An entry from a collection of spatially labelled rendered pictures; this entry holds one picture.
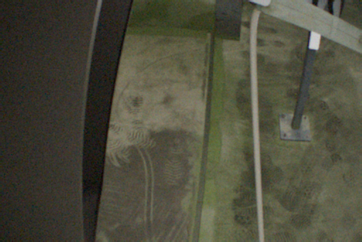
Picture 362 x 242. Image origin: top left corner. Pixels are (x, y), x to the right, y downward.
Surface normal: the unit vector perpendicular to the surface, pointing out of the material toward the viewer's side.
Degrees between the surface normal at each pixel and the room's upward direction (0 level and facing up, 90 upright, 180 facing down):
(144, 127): 0
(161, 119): 0
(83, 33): 90
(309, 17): 69
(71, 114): 90
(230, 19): 90
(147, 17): 90
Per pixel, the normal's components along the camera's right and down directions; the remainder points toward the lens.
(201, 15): -0.10, 0.71
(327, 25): 0.47, 0.34
